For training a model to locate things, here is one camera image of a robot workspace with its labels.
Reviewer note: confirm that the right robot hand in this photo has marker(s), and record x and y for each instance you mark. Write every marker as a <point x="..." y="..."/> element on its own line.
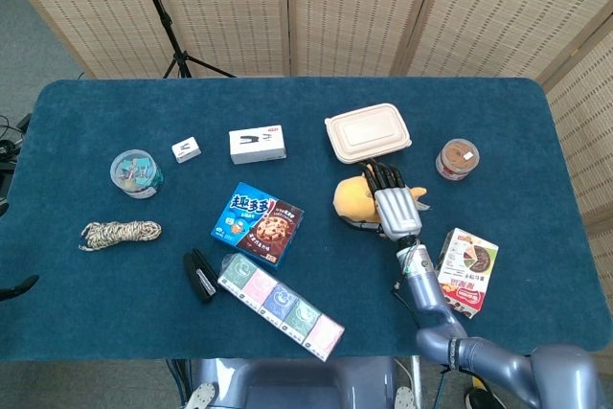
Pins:
<point x="395" y="203"/>

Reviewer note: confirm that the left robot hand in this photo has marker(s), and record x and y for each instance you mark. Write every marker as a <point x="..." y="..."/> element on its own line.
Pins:
<point x="14" y="288"/>

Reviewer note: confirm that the yellow plush toy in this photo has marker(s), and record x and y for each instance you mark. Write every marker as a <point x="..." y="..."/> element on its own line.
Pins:
<point x="352" y="198"/>

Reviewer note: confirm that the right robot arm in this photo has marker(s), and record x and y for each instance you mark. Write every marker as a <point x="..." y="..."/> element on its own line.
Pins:
<point x="460" y="332"/>

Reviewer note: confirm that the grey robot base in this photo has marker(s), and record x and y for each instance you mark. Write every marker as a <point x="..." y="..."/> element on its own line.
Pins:
<point x="297" y="382"/>

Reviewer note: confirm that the beige lidded food container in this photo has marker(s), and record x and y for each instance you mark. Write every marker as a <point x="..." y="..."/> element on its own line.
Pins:
<point x="368" y="132"/>

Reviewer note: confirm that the white red snack carton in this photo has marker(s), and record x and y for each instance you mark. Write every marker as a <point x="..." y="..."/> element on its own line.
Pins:
<point x="467" y="272"/>

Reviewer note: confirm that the blue cookie box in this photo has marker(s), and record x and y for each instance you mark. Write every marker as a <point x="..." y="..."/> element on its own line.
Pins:
<point x="257" y="224"/>

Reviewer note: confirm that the blue table cloth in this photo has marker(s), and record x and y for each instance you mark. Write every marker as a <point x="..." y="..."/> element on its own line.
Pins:
<point x="297" y="93"/>

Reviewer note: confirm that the white stapler box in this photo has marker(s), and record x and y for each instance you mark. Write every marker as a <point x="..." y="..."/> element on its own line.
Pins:
<point x="257" y="143"/>

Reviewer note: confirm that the pastel tissue pack row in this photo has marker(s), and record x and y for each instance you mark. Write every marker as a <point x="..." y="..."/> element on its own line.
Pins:
<point x="281" y="306"/>

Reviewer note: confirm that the clear tub of binder clips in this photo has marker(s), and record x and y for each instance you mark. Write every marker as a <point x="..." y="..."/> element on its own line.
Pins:
<point x="136" y="173"/>

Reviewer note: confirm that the black stapler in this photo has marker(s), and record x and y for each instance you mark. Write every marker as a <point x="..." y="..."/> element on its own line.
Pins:
<point x="200" y="279"/>

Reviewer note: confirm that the bamboo folding screen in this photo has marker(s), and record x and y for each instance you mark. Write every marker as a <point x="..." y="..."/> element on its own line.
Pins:
<point x="335" y="6"/>

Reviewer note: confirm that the black shoe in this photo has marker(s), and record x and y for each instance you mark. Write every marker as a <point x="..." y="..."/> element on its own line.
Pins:
<point x="479" y="399"/>

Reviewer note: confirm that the small white staples box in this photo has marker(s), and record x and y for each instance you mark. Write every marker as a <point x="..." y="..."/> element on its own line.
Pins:
<point x="186" y="149"/>

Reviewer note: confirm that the black tripod stand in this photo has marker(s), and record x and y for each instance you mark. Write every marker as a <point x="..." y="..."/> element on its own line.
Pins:
<point x="165" y="21"/>

